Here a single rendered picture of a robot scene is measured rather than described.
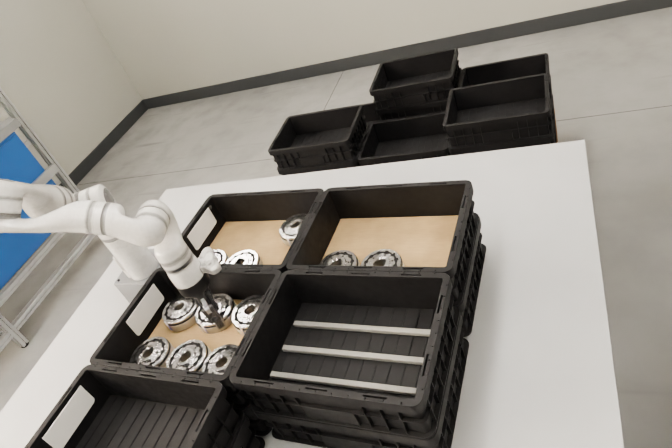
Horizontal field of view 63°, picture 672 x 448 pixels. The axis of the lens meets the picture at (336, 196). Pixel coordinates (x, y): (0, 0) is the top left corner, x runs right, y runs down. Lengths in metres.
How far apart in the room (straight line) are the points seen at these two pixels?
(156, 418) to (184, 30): 3.92
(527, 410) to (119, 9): 4.57
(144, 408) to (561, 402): 0.89
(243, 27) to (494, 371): 3.81
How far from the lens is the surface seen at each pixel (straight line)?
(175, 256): 1.24
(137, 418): 1.39
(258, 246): 1.58
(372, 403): 1.02
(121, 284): 1.86
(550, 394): 1.24
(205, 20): 4.78
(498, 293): 1.40
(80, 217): 1.24
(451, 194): 1.38
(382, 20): 4.27
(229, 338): 1.38
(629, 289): 2.32
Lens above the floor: 1.75
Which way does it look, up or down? 34 degrees down
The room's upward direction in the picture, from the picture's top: 23 degrees counter-clockwise
